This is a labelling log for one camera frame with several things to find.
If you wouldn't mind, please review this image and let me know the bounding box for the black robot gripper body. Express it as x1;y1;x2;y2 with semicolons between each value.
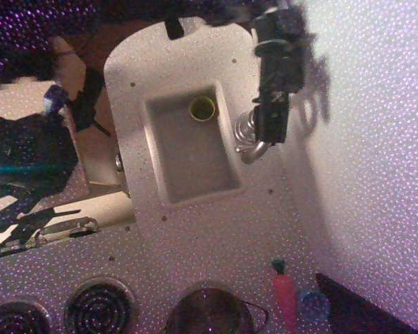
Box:
251;3;309;95

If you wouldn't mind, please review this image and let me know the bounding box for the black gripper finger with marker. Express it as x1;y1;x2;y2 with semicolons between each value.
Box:
253;91;289;145

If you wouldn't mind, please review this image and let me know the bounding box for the silver curved faucet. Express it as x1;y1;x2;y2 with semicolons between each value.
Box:
233;110;271;165

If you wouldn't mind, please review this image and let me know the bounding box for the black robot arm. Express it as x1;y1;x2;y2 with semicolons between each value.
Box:
0;1;305;145

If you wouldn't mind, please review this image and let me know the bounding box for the yellow green cup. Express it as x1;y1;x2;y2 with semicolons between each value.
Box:
189;96;217;122

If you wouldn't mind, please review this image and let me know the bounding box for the grey toy sink basin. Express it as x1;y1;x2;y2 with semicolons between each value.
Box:
143;81;243;207

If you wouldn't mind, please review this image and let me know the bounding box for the orange toy carrot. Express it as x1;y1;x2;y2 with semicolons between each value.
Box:
271;259;297;333

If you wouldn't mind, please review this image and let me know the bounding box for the dark round pot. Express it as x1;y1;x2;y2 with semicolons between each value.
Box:
161;287;270;334

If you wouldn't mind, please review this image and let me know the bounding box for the dark box corner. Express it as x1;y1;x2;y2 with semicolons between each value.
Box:
316;273;418;334

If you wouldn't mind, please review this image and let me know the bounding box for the left black stove burner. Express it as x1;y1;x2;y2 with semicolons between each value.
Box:
0;301;50;334

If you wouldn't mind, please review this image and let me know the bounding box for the silver cabinet door handle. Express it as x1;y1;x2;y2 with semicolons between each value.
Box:
34;217;100;247

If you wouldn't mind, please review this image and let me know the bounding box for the black camera tripod stand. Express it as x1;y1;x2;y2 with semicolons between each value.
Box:
0;67;113;259

